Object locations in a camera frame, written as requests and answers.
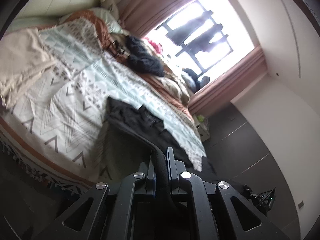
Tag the dark clothes pile on sill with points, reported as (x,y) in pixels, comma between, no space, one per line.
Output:
(192,80)

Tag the beige plush toy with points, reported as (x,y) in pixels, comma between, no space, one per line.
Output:
(111,6)

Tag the black large shirt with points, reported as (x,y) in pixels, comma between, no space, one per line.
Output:
(134,135)

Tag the light green pillow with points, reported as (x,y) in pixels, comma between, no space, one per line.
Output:
(111,23)

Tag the dark navy knitted sweater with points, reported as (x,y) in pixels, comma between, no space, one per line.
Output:
(140,59)

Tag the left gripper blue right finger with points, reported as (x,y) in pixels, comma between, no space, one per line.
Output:
(218,210)

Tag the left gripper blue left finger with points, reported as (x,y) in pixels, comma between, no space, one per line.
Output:
(105,211)

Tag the pink curtain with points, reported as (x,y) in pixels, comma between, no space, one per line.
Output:
(140,16)

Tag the beige folded cloth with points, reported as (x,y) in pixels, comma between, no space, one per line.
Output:
(24,58)

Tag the orange brown duvet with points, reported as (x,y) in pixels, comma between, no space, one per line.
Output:
(169,87)

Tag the red garment by window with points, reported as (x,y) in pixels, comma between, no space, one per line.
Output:
(155,45)

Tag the patterned white geometric bedspread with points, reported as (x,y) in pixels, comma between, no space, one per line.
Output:
(56,129)

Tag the hanging dark clothes outside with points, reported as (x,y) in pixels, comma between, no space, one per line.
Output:
(203,42)

